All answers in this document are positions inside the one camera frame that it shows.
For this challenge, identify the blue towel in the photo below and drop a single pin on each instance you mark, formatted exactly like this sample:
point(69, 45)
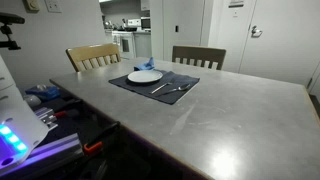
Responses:
point(149, 65)

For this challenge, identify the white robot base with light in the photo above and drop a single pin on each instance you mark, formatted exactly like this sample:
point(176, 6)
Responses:
point(20, 128)

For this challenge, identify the dark blue placemat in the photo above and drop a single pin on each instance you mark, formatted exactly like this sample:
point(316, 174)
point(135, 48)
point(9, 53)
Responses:
point(145, 88)

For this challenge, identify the silver fork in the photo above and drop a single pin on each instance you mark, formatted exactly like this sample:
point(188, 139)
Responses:
point(160, 87)

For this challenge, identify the silver spoon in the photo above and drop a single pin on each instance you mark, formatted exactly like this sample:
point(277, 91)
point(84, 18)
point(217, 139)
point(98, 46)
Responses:
point(180, 88)

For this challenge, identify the white kitchen stove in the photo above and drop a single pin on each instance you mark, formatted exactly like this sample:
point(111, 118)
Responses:
point(123, 37)

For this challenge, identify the dark wooden chair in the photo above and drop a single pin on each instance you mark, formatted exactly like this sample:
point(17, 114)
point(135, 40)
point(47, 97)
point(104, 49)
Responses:
point(197, 55)

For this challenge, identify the white microwave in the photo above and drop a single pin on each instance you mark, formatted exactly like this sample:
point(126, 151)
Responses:
point(146, 23)

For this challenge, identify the light wooden chair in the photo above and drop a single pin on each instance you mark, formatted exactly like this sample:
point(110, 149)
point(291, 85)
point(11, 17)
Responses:
point(95, 54)

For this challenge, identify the orange black clamp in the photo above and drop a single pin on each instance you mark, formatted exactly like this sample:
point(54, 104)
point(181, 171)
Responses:
point(96, 145)

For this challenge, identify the blue box on shelf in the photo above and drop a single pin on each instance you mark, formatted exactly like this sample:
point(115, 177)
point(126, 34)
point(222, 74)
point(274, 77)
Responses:
point(45, 93)

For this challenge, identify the beige thermostat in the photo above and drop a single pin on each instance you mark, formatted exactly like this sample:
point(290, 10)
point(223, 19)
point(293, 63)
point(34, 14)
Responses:
point(31, 5)

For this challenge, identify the silver door handle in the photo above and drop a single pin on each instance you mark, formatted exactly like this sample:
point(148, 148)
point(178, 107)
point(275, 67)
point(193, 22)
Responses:
point(255, 32)

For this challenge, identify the black camera on mount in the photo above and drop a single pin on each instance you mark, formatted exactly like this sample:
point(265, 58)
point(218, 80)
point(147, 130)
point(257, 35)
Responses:
point(8, 19)

